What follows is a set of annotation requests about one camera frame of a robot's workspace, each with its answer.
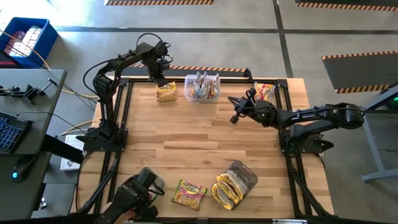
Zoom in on clear plastic bin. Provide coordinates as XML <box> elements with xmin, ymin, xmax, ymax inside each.
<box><xmin>183</xmin><ymin>74</ymin><xmax>221</xmax><ymax>104</ymax></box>

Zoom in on white plastic bin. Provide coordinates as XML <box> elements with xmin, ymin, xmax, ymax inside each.
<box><xmin>136</xmin><ymin>166</ymin><xmax>167</xmax><ymax>203</ymax></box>

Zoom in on black desk clamp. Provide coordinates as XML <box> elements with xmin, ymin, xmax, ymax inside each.
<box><xmin>23</xmin><ymin>78</ymin><xmax>58</xmax><ymax>105</ymax></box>

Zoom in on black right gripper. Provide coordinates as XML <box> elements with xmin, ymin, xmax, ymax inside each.
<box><xmin>227</xmin><ymin>96</ymin><xmax>279</xmax><ymax>128</ymax></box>

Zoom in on black hazard-striped floor mat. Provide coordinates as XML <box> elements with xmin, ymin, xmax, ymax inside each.
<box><xmin>294</xmin><ymin>0</ymin><xmax>398</xmax><ymax>12</ymax></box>
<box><xmin>104</xmin><ymin>0</ymin><xmax>215</xmax><ymax>6</ymax></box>
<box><xmin>116</xmin><ymin>63</ymin><xmax>249</xmax><ymax>78</ymax></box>
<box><xmin>321</xmin><ymin>50</ymin><xmax>398</xmax><ymax>95</ymax></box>

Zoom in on black computer mouse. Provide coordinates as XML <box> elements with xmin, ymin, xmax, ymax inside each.
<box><xmin>11</xmin><ymin>155</ymin><xmax>37</xmax><ymax>184</ymax></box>

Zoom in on black backlit keyboard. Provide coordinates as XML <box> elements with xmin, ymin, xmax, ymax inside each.
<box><xmin>0</xmin><ymin>111</ymin><xmax>34</xmax><ymax>154</ymax></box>

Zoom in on black aluminium table frame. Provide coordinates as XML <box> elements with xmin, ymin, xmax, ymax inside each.
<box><xmin>70</xmin><ymin>77</ymin><xmax>335</xmax><ymax>224</ymax></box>

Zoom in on blue plastic crate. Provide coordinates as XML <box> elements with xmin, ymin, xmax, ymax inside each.
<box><xmin>0</xmin><ymin>17</ymin><xmax>59</xmax><ymax>68</ymax></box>

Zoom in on dark smoky plastic bin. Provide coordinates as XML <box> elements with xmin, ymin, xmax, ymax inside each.
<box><xmin>210</xmin><ymin>160</ymin><xmax>259</xmax><ymax>212</ymax></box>

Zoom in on grey side table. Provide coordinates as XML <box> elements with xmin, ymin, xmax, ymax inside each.
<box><xmin>0</xmin><ymin>68</ymin><xmax>68</xmax><ymax>218</ymax></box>

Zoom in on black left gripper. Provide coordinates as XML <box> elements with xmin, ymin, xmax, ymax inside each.
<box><xmin>148</xmin><ymin>55</ymin><xmax>171</xmax><ymax>88</ymax></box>

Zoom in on green-edged chili shrimp ramen pack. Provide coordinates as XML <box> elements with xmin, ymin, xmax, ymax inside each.
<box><xmin>170</xmin><ymin>179</ymin><xmax>208</xmax><ymax>212</ymax></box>

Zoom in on yellow cable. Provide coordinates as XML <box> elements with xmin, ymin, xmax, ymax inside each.
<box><xmin>0</xmin><ymin>29</ymin><xmax>100</xmax><ymax>99</ymax></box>

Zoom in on grey desk leg frame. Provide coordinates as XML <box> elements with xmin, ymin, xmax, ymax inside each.
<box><xmin>341</xmin><ymin>81</ymin><xmax>398</xmax><ymax>183</ymax></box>

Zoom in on white cardboard box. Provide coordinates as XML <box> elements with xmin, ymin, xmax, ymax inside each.
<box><xmin>60</xmin><ymin>135</ymin><xmax>86</xmax><ymax>171</ymax></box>

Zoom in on small black gadget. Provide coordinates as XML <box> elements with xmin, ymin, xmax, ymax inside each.
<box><xmin>0</xmin><ymin>85</ymin><xmax>21</xmax><ymax>96</ymax></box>

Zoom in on white pink box bundle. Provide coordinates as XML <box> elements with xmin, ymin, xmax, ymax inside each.
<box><xmin>4</xmin><ymin>24</ymin><xmax>44</xmax><ymax>57</ymax></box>

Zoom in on black support beam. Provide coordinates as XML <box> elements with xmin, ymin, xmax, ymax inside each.
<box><xmin>42</xmin><ymin>133</ymin><xmax>85</xmax><ymax>165</ymax></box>

